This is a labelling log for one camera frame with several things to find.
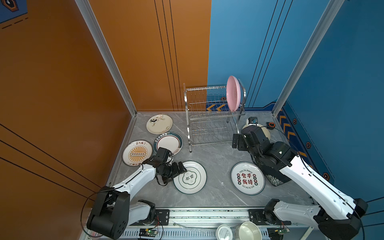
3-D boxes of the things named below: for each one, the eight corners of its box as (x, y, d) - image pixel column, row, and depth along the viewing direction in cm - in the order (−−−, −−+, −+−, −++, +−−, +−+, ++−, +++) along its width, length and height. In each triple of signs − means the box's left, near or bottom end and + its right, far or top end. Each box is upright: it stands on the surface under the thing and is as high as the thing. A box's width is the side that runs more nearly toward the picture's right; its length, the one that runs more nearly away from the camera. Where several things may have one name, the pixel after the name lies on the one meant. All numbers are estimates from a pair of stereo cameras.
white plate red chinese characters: (233, 195, 82) (234, 194, 80) (228, 163, 94) (229, 162, 92) (268, 195, 82) (269, 194, 80) (259, 163, 94) (260, 162, 92)
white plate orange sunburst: (118, 166, 93) (117, 164, 92) (127, 141, 105) (126, 139, 104) (149, 166, 93) (148, 164, 92) (154, 141, 105) (154, 139, 104)
